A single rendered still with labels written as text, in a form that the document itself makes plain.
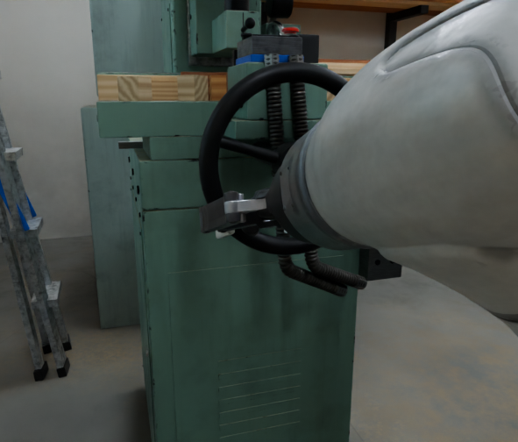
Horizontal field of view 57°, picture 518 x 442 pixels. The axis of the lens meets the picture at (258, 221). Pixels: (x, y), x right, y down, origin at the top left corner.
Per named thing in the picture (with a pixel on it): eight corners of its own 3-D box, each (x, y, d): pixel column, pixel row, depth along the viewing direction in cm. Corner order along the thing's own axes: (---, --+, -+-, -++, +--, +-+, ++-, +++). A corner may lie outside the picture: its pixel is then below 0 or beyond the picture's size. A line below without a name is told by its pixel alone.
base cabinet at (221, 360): (159, 535, 101) (138, 212, 83) (142, 383, 155) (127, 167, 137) (349, 487, 114) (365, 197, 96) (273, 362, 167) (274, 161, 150)
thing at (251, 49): (251, 61, 75) (251, 24, 73) (234, 66, 85) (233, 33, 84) (327, 63, 78) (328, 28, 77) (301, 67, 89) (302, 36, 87)
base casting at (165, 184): (139, 211, 84) (136, 160, 81) (128, 167, 137) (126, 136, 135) (365, 196, 96) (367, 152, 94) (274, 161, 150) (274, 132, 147)
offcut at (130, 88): (131, 101, 85) (130, 77, 84) (152, 101, 84) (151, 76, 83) (118, 101, 82) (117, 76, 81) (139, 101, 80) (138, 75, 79)
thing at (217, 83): (211, 100, 95) (210, 74, 93) (209, 100, 96) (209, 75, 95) (309, 100, 100) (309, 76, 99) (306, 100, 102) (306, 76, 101)
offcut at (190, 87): (209, 101, 86) (208, 75, 85) (195, 101, 82) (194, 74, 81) (192, 101, 87) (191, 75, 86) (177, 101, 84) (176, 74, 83)
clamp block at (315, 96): (244, 120, 76) (244, 61, 73) (225, 117, 88) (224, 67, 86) (329, 119, 80) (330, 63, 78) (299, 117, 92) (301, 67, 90)
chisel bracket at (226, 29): (226, 56, 93) (225, 9, 91) (212, 61, 106) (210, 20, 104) (262, 57, 95) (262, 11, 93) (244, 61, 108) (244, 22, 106)
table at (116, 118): (95, 143, 70) (91, 101, 68) (100, 130, 98) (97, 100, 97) (442, 134, 87) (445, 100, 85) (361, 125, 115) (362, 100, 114)
